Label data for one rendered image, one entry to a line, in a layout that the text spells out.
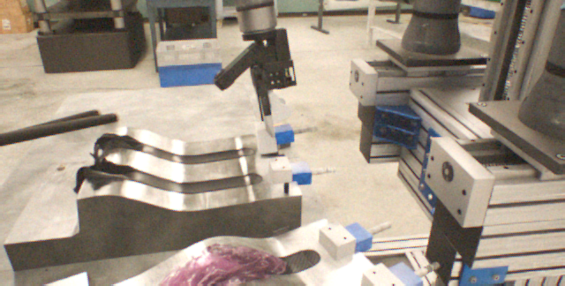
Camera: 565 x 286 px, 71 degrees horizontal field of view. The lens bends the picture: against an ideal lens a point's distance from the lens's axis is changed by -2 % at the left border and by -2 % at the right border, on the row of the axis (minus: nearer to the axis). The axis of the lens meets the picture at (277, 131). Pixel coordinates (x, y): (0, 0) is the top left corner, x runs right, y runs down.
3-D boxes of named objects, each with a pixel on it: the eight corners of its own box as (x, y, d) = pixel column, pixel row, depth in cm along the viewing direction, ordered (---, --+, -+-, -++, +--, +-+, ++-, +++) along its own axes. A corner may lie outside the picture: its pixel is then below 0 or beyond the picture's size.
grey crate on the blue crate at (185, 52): (220, 52, 419) (219, 38, 413) (222, 63, 383) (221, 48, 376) (160, 56, 409) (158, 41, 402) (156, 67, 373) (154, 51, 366)
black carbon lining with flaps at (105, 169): (252, 154, 89) (252, 115, 85) (265, 195, 75) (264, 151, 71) (87, 169, 83) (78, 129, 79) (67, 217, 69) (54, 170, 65)
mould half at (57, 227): (274, 164, 99) (274, 114, 93) (300, 234, 76) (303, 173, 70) (57, 186, 90) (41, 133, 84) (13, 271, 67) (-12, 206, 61)
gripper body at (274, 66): (297, 89, 80) (288, 27, 76) (255, 98, 79) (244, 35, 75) (290, 82, 87) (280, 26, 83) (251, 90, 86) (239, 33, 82)
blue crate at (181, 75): (221, 71, 429) (219, 51, 419) (223, 84, 392) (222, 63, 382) (162, 75, 419) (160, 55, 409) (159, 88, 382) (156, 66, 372)
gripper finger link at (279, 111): (298, 133, 80) (289, 88, 79) (269, 140, 80) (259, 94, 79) (295, 132, 83) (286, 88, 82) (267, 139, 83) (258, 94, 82)
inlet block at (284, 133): (315, 135, 90) (312, 112, 88) (320, 143, 86) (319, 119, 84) (257, 146, 89) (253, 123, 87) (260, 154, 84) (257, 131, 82)
